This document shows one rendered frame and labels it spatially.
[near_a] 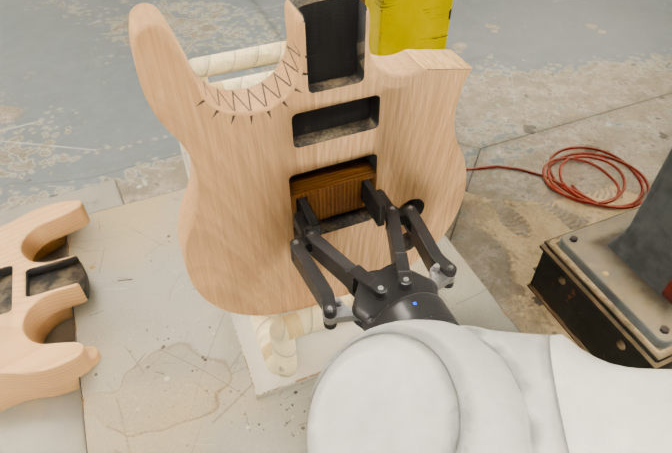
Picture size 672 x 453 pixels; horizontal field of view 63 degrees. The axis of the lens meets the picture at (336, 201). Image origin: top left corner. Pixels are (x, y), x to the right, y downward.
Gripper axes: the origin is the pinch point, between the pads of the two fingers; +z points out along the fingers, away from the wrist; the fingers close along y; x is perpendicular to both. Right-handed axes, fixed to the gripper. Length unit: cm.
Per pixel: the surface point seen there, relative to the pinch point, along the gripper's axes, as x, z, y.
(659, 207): -68, 30, 112
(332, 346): -28.1, -0.5, -1.0
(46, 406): -32, 8, -41
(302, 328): -17.9, -2.5, -5.7
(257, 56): -1.5, 37.5, 1.6
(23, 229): -23, 36, -41
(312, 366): -28.1, -2.4, -4.7
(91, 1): -118, 371, -36
